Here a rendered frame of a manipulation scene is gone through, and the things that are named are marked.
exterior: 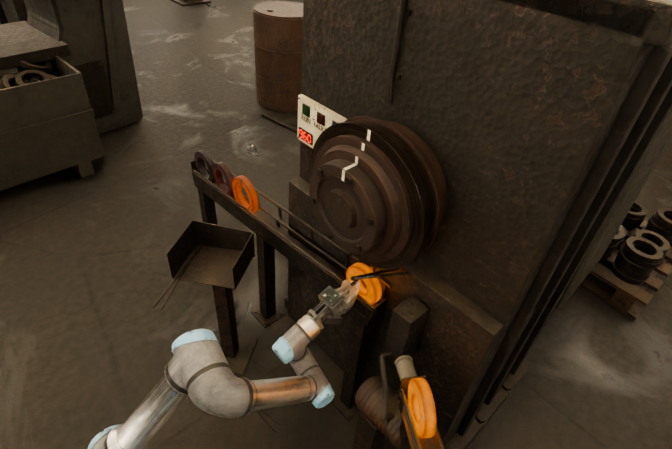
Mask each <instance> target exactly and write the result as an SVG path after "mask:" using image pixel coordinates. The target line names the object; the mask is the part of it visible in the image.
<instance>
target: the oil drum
mask: <svg viewBox="0 0 672 449"><path fill-rule="evenodd" d="M303 4H304V3H299V2H292V1H268V2H262V3H259V4H257V5H255V6H254V7H253V25H254V41H253V42H254V48H255V74H256V95H257V102H258V103H259V104H260V105H261V106H262V107H264V108H266V109H268V110H272V111H276V112H286V113H287V112H298V95H301V89H302V47H303Z"/></svg>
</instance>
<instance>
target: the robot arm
mask: <svg viewBox="0 0 672 449"><path fill-rule="evenodd" d="M352 282H353V281H351V282H349V281H348V280H344V281H343V282H342V285H341V287H340V288H337V289H333V288H332V287H330V286H328V287H327V288H326V289H327V290H326V289H324V290H323V291H322V292H321V293H320V294H319V295H318V298H319V300H320V303H319V304H318V305H317V306H316V307H315V308H314V309H313V310H312V309H310V310H309V311H308V313H307V315H304V316H303V317H302V318H301V319H299V320H298V322H297V323H296V324H295V325H293V326H292V327H291V328H290V329H289V330H288V331H287V332H286V333H285V334H284V335H283V336H282V337H280V338H279V339H278V340H277V341H276V342H275V343H274V345H273V346H272V350H273V351H274V352H275V354H276V355H277V356H278V357H279V358H280V360H281V361H282V362H283V363H284V364H287V363H289V362H290V364H291V366H292V367H293V369H294V371H295V373H296V374H297V376H292V377H282V378H271V379H261V380H251V381H249V380H248V379H247V378H244V377H240V378H238V377H236V376H235V375H234V374H233V373H232V371H231V369H230V367H229V364H228V362H227V360H226V358H225V355H224V353H223V351H222V349H221V347H220V344H219V341H218V340H217V338H216V336H215V335H214V333H213V332H212V331H210V330H208V329H196V330H192V331H190V332H187V333H185V334H183V335H181V336H180V337H178V338H177V339H176V340H175V341H174V342H173V344H172V353H173V354H174V356H173V357H172V359H171V360H170V361H169V362H168V363H167V365H166V367H165V376H164V377H163V378H162V379H161V380H160V382H159V383H158V384H157V385H156V386H155V387H154V389H153V390H152V391H151V392H150V393H149V395H148V396H147V397H146V398H145V399H144V401H143V402H142V403H141V404H140V405H139V406H138V408H137V409H136V410H135V411H134V412H133V414H132V415H131V416H130V417H129V418H128V419H127V421H126V422H125V423H124V424H121V425H114V426H111V427H108V428H106V429H104V431H103V432H100V433H99V434H97V435H96V436H95V437H94V438H93V439H92V441H91V442H90V444H89V446H88V449H146V448H147V443H148V442H149V440H150V439H151V438H152V437H153V436H154V435H155V434H156V432H157V431H158V430H159V429H160V428H161V427H162V425H163V424H164V423H165V422H166V421H167V420H168V419H169V417H170V416H171V415H172V414H173V413H174V412H175V410H176V409H177V408H178V407H179V406H180V405H181V403H182V402H183V401H184V400H185V399H186V398H187V397H188V395H189V397H190V399H191V401H192V402H193V403H194V404H195V405H196V406H197V407H198V408H199V409H201V410H202V411H204V412H206V413H208V414H211V415H214V416H218V417H222V418H239V417H244V416H246V415H248V414H249V413H250V411H254V410H260V409H266V408H272V407H278V406H283V405H289V404H295V403H301V402H307V401H312V404H313V405H314V406H315V407H316V408H318V409H319V408H322V407H324V406H326V405H327V404H329V403H330V402H331V401H332V400H333V398H334V395H335V393H334V391H333V389H332V387H331V385H330V383H329V382H328V380H327V379H326V377H325V376H324V374H323V372H322V371H321V369H320V367H319V365H318V364H317V362H316V361H315V359H314V357H313V356H312V354H311V352H310V350H309V349H308V347H307V346H306V345H307V344H308V343H310V342H311V341H312V340H313V339H314V338H315V337H316V336H317V335H318V334H319V333H320V330H322V329H323V328H324V326H323V324H322V322H323V323H325V324H340V323H341V322H342V320H343V318H342V317H341V316H340V315H342V314H345V313H346V312H347V311H349V310H350V309H351V308H352V306H353V304H354V302H355V300H356V297H357V294H358V292H359V289H360V281H359V280H358V281H357V282H356V283H355V284H354V285H353V286H351V283H352ZM325 290H326V291H325ZM324 291H325V292H324ZM348 291H349V293H348V294H347V295H346V293H347V292H348ZM343 297H344V298H343Z"/></svg>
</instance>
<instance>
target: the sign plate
mask: <svg viewBox="0 0 672 449"><path fill-rule="evenodd" d="M302 104H304V105H305V106H307V107H309V117H308V116H306V115H304V114H303V113H302ZM317 112H318V113H319V114H321V115H323V116H324V125H321V124H319V123H318V122H316V121H317ZM346 120H348V119H346V118H345V117H343V116H341V115H339V114H337V113H336V112H334V111H332V110H330V109H328V108H327V107H325V106H323V105H321V104H319V103H318V102H316V101H314V100H312V99H310V98H309V97H307V96H305V95H303V94H301V95H298V130H297V139H299V140H300V141H302V142H303V143H305V144H306V145H308V146H309V147H311V148H313V147H314V145H315V142H316V140H317V139H318V137H319V136H320V134H321V133H322V132H323V131H324V130H325V129H327V128H328V127H330V126H332V121H333V122H335V123H341V122H344V121H346ZM300 129H301V130H302V131H303V134H300V133H302V131H301V130H300ZM304 132H306V133H304ZM308 134H309V135H310V136H311V139H310V136H309V135H308ZM302 135H303V136H304V135H305V136H306V137H305V136H304V138H301V137H302ZM300 136H301V137H300ZM306 138H307V140H308V141H307V140H306ZM304 139H305V140H306V141H305V140H304ZM310 140H311V143H309V142H310Z"/></svg>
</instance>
